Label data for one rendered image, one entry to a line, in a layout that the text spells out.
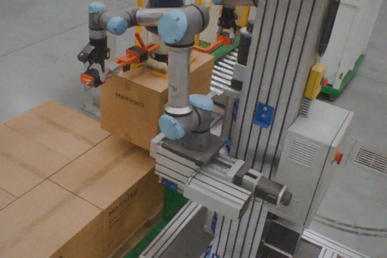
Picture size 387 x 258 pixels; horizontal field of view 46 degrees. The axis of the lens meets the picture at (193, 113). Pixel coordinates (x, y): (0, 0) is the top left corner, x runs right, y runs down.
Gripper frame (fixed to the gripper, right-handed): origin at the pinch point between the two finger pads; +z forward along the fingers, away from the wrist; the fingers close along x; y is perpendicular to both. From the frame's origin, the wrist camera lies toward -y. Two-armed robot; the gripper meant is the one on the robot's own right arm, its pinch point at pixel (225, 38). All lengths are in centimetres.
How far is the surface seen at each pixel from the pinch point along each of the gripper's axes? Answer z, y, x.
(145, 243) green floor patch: 120, 67, -5
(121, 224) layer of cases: 89, 87, -9
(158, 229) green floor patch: 120, 53, -5
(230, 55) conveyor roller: 67, -117, -44
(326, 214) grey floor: 121, -30, 86
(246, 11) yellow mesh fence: 51, -193, -64
